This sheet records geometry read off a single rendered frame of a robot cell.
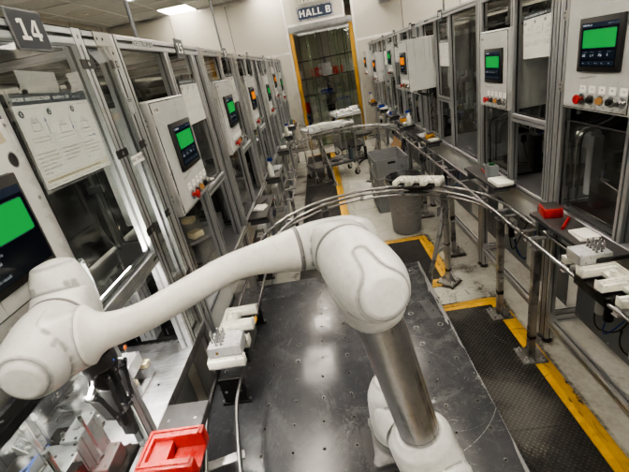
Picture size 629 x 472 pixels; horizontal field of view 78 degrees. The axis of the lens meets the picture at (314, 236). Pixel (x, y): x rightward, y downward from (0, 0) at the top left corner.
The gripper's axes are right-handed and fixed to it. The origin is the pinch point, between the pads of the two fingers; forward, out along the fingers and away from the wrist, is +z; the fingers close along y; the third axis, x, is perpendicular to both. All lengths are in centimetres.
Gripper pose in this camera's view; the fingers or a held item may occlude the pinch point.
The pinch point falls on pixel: (127, 420)
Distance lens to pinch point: 108.2
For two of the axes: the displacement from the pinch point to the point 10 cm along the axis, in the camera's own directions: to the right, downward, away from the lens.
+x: 9.8, -1.2, -1.6
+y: -1.0, 4.0, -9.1
